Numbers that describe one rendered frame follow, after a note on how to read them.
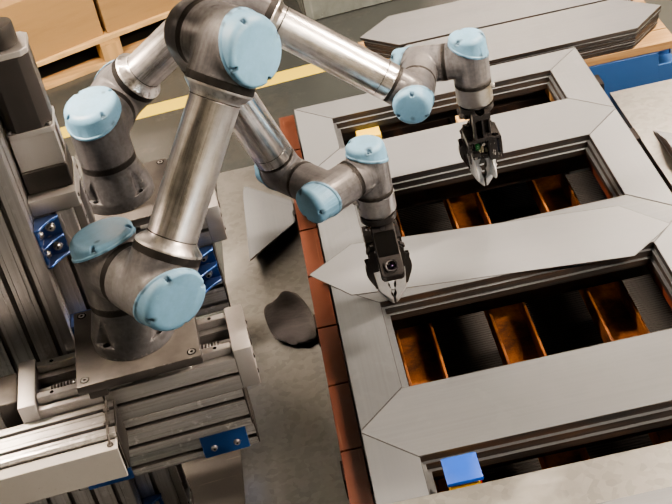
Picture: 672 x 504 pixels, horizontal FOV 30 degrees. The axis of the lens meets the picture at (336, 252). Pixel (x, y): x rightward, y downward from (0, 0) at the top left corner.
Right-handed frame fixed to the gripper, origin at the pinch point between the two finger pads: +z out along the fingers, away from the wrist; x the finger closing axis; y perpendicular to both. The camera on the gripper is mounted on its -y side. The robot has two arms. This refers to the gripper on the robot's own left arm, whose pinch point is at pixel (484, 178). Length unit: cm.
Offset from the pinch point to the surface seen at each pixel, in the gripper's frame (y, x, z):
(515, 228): 12.5, 3.2, 5.9
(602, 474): 102, -5, -13
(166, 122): -233, -90, 91
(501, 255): 20.6, -1.8, 5.9
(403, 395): 56, -29, 6
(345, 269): 13.6, -33.5, 5.7
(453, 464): 78, -24, 3
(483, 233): 11.7, -3.5, 5.8
